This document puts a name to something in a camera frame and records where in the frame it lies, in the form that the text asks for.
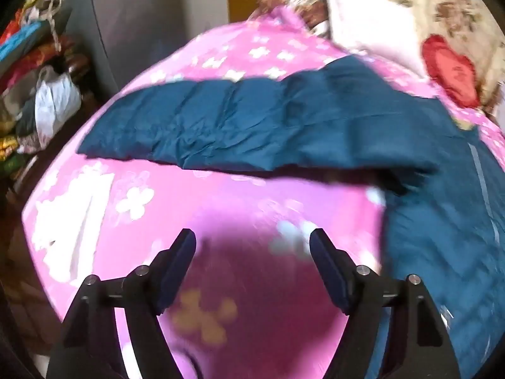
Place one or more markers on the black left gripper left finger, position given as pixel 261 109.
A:
pixel 89 345

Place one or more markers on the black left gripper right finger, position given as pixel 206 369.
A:
pixel 418 344

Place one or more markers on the teal puffer jacket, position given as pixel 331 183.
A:
pixel 443 187

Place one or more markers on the pile of colourful clothes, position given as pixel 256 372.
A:
pixel 34 39

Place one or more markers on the pink floral bedspread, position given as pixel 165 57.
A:
pixel 252 304

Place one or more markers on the white plastic bag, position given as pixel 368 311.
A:
pixel 57 99

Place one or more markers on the red heart cushion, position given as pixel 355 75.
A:
pixel 453 72

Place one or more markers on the white pillow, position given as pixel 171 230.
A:
pixel 379 27

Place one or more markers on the grey wardrobe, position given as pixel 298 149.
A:
pixel 125 37

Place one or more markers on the beige floral blanket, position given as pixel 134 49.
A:
pixel 471 30

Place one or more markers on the brown floral quilt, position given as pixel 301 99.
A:
pixel 309 15

